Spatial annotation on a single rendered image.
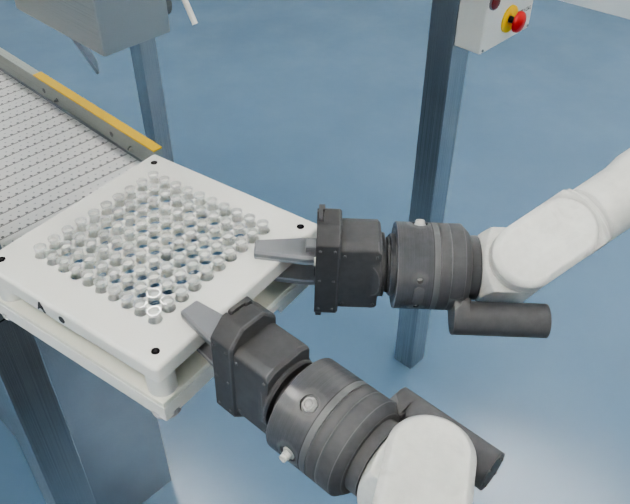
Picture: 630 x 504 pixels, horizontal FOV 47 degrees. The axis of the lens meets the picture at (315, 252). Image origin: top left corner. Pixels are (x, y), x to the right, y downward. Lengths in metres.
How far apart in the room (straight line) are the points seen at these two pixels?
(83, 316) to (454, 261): 0.35
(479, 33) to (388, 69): 2.06
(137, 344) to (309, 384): 0.17
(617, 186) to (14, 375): 0.77
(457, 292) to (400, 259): 0.06
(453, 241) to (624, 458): 1.37
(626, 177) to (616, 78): 2.84
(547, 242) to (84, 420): 1.05
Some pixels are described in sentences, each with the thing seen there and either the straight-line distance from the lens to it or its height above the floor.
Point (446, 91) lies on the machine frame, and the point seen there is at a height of 0.85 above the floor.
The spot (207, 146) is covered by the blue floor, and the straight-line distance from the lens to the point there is 2.92.
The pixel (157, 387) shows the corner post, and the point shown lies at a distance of 0.67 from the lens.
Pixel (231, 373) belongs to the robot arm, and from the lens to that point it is 0.62.
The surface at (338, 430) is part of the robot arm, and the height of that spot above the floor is 1.11.
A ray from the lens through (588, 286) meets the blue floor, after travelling 2.42.
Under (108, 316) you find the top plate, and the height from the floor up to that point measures 1.09.
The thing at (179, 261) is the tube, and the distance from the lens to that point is 0.73.
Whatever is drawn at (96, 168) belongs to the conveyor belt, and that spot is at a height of 0.94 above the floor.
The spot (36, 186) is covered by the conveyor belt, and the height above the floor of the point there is 0.94.
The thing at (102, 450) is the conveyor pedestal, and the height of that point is 0.27.
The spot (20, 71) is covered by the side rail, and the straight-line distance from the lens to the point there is 1.41.
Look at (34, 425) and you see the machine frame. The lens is 1.14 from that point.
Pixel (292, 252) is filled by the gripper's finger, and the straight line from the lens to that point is 0.72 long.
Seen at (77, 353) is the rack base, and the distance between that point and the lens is 0.74.
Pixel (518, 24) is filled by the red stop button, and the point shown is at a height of 1.00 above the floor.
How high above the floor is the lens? 1.57
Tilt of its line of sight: 41 degrees down
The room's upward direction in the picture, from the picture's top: straight up
